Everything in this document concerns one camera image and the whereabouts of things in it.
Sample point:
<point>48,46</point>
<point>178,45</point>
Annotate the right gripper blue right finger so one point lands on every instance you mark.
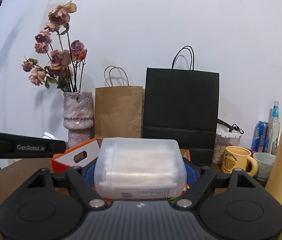
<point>193,172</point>

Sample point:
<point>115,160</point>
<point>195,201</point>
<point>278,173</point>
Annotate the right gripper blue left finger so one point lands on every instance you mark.
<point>88,173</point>

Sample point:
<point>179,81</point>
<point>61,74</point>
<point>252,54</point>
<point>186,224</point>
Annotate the translucent cotton swab box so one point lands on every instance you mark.
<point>139,167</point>

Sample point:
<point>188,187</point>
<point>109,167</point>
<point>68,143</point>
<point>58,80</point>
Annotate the orange cardboard box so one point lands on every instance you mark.
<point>81,154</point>

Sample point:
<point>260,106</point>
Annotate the yellow bear mug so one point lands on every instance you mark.
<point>238,157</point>

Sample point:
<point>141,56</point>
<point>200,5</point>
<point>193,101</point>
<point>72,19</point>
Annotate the clear snack container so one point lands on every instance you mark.
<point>226,135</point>

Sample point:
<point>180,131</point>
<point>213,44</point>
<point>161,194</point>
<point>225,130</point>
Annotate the white booklet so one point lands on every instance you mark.
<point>49,136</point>

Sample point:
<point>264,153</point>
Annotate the pink marbled ceramic vase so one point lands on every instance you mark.
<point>78,117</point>

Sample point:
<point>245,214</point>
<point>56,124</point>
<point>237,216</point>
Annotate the black paper bag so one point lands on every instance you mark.
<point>183,105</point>

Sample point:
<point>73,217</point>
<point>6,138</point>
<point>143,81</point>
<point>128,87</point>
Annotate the brown paper bag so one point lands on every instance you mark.
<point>118,111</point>

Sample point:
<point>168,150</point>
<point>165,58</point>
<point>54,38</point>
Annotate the blue soda can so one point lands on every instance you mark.
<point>260,136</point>

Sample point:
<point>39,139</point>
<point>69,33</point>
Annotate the grey ceramic cup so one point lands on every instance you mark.
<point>265,165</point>

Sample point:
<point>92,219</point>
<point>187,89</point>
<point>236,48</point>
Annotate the clear glass bottle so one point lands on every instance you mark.
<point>274,127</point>

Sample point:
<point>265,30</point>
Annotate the dried pink roses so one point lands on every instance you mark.
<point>66,58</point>

